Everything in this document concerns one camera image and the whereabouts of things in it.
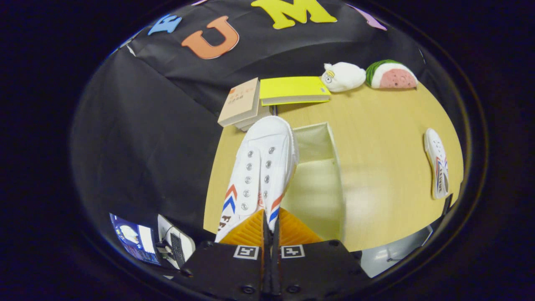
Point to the white canvas shoe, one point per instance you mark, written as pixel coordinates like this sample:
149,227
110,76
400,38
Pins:
436,163
263,167

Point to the white flat device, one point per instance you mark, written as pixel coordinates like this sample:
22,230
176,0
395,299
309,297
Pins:
167,228

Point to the white plush toy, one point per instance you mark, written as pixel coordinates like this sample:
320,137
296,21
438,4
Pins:
345,77

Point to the black table clamp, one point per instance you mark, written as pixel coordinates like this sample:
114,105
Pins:
446,205

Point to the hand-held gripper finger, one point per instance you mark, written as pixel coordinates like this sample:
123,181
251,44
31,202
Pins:
276,267
266,267

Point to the watermelon slice plush toy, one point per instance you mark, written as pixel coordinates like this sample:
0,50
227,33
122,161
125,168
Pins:
393,77

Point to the beige book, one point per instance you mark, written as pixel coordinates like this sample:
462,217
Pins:
240,102

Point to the green fabric storage box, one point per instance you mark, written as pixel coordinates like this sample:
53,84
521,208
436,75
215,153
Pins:
317,188

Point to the lit computer screen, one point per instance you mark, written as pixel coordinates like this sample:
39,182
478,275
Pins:
133,240

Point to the pale paperback book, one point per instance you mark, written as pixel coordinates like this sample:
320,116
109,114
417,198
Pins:
262,113
248,126

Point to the yellow book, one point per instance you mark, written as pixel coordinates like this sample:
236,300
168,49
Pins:
292,88

